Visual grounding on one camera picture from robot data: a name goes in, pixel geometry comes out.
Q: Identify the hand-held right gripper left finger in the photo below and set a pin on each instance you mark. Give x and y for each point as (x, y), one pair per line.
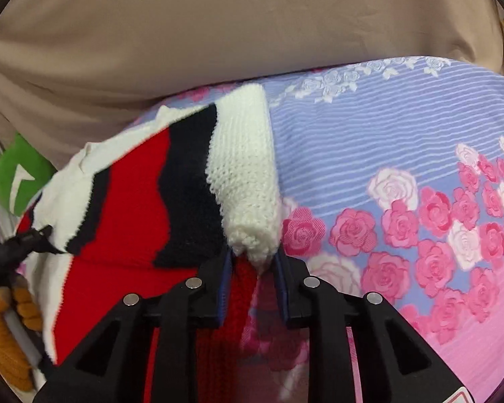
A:
(225, 289)

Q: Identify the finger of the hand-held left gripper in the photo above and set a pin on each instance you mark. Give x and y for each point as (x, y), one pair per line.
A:
(35, 237)

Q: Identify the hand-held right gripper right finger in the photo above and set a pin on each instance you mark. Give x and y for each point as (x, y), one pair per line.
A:
(282, 289)

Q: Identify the red white black knit sweater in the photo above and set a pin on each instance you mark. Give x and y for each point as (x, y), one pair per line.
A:
(134, 201)

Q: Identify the person's left hand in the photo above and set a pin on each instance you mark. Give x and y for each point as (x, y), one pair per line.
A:
(8, 336)

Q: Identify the green pillow with white mark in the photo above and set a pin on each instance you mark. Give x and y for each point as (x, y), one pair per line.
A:
(21, 163)

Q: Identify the pink blue floral bedsheet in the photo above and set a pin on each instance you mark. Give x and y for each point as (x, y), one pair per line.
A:
(403, 142)

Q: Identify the beige blanket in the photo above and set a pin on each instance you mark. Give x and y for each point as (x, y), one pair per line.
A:
(218, 29)

